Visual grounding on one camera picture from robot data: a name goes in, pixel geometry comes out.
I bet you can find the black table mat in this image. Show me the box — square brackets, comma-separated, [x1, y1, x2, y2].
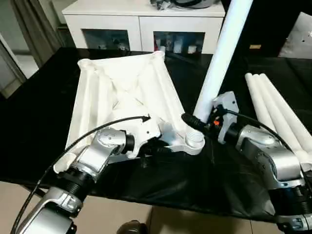
[0, 46, 312, 220]

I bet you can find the black tall cabinet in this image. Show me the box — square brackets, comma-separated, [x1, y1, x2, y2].
[214, 0, 312, 59]

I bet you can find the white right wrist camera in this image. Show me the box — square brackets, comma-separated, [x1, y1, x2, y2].
[212, 92, 239, 144]

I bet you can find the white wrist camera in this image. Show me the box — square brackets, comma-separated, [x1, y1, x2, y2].
[212, 92, 239, 144]
[129, 117, 161, 156]

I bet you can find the grey curtain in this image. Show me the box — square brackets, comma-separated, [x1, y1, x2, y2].
[12, 0, 59, 52]

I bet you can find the white glass-door cabinet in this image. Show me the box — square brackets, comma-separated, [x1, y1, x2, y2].
[62, 0, 226, 55]

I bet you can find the light grey cushion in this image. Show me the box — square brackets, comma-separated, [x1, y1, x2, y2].
[279, 12, 312, 60]

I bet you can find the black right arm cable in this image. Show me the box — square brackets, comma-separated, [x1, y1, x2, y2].
[219, 110, 312, 186]

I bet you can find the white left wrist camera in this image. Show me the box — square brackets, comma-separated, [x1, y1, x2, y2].
[129, 117, 161, 156]

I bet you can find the white plastic table top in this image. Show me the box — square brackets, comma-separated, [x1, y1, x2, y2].
[53, 50, 204, 174]

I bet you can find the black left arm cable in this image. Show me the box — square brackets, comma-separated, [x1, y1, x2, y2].
[10, 116, 151, 234]

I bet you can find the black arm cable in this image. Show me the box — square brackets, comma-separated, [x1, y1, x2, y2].
[10, 116, 151, 234]
[219, 110, 312, 186]

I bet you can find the black robot foot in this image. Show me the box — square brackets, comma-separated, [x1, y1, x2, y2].
[118, 221, 148, 234]

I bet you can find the grey carry case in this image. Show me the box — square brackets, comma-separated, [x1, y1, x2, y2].
[150, 0, 217, 10]

